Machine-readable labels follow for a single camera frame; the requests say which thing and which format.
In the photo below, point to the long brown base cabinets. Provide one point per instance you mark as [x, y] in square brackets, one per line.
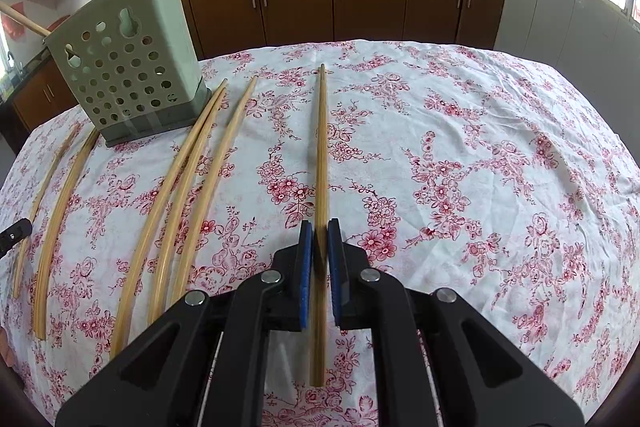
[370, 2]

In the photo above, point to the bamboo chopstick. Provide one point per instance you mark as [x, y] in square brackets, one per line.
[321, 157]
[22, 18]
[42, 197]
[165, 207]
[62, 212]
[220, 167]
[192, 187]

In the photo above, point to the brown sink base cabinet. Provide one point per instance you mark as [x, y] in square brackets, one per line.
[42, 99]

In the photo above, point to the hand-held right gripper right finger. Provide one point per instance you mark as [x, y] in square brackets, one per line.
[336, 277]

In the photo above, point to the red basin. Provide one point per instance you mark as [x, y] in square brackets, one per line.
[60, 21]

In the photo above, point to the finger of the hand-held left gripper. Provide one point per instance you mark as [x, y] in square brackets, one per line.
[12, 237]

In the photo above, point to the red hanging plastic bag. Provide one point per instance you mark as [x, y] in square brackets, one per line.
[7, 27]

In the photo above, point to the red floral tablecloth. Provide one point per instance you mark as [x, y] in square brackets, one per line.
[450, 187]

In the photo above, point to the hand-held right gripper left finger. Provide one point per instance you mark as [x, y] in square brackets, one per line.
[306, 277]

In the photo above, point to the green perforated chopstick holder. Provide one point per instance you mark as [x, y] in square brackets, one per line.
[130, 72]

